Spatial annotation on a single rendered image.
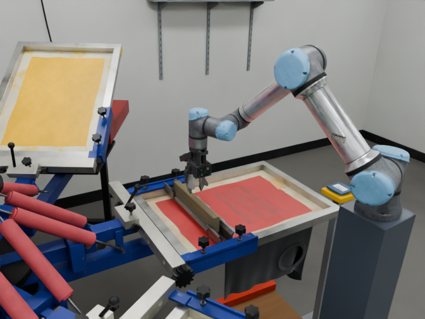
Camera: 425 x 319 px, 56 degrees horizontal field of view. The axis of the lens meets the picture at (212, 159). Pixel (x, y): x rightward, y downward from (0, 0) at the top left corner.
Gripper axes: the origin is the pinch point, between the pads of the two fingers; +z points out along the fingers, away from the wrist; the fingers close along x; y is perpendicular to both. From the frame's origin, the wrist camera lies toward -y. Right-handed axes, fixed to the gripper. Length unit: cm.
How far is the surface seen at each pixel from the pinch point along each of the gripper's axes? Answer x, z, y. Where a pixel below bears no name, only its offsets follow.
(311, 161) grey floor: 249, 110, -171
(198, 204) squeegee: -1.3, 4.4, 5.8
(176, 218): -7.0, 14.8, -4.1
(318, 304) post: 75, 89, 13
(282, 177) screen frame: 56, 12, -8
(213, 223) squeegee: -1.5, 6.6, 17.9
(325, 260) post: 75, 58, 13
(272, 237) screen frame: 19.8, 13.0, 29.4
